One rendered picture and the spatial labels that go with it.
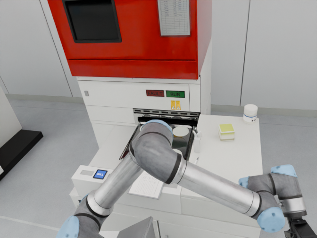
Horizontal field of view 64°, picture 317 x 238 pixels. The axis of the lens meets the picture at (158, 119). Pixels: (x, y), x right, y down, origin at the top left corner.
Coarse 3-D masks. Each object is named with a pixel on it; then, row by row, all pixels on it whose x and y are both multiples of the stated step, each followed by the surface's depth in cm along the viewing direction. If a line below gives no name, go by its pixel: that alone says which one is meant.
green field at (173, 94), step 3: (168, 93) 156; (171, 93) 155; (174, 93) 155; (177, 93) 154; (180, 93) 154; (183, 93) 153; (168, 96) 157; (171, 96) 156; (174, 96) 156; (177, 96) 155; (180, 96) 155; (183, 96) 154
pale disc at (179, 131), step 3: (180, 126) 161; (174, 129) 159; (177, 129) 159; (180, 129) 158; (183, 129) 158; (186, 129) 158; (174, 132) 157; (177, 132) 156; (180, 132) 156; (183, 132) 156; (186, 132) 155; (177, 135) 154; (180, 135) 154; (183, 135) 153
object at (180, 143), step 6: (174, 126) 162; (186, 126) 160; (138, 132) 160; (174, 138) 152; (180, 138) 151; (186, 138) 151; (174, 144) 147; (180, 144) 147; (186, 144) 146; (126, 150) 147; (180, 150) 143
